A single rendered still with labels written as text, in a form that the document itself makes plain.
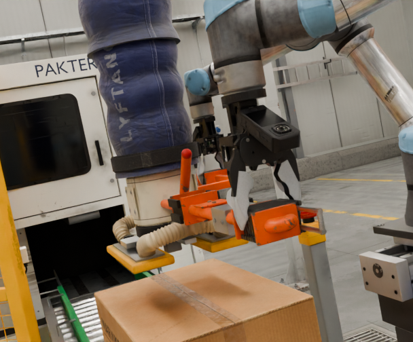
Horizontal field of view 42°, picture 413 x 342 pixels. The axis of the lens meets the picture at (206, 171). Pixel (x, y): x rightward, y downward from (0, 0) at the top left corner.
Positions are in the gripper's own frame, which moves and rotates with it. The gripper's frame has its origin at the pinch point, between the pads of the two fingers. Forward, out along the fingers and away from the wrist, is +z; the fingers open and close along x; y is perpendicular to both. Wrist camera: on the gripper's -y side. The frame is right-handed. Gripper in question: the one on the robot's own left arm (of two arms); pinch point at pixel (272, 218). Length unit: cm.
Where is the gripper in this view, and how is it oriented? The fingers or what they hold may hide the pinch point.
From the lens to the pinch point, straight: 85.4
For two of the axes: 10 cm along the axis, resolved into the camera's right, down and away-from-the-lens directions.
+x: -9.2, 2.0, -3.3
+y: -3.3, -0.1, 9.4
